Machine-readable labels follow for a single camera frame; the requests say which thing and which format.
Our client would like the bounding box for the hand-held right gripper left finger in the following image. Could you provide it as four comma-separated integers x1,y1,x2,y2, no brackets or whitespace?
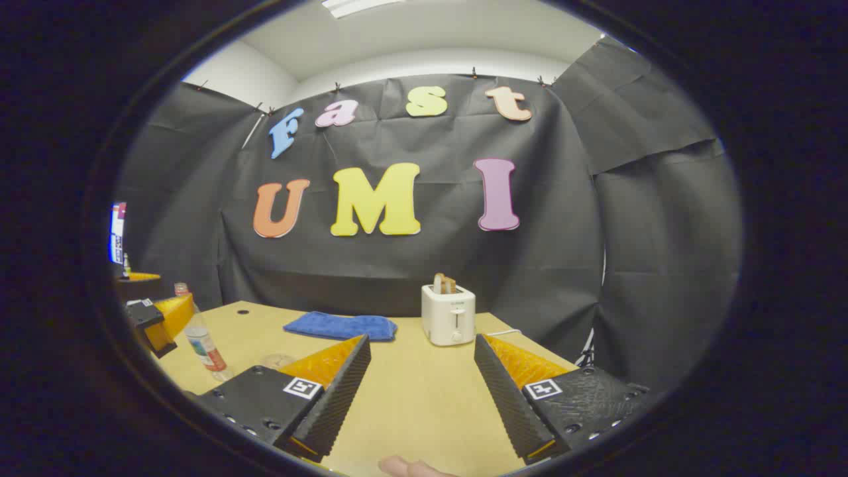
197,334,372,464

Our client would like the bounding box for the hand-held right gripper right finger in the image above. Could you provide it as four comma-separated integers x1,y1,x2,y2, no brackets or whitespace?
473,333,653,466

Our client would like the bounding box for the clear plastic water bottle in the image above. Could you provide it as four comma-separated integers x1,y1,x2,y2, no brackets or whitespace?
174,282,229,382

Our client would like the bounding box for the computer monitor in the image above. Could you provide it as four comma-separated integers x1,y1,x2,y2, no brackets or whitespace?
109,202,128,266

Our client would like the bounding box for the blue towel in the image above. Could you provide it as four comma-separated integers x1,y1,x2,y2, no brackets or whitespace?
284,311,398,343

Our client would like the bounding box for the white toaster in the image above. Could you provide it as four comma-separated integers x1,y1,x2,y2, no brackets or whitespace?
421,283,476,346

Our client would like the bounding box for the ceiling light panel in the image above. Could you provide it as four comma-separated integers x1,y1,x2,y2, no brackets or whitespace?
321,0,405,19

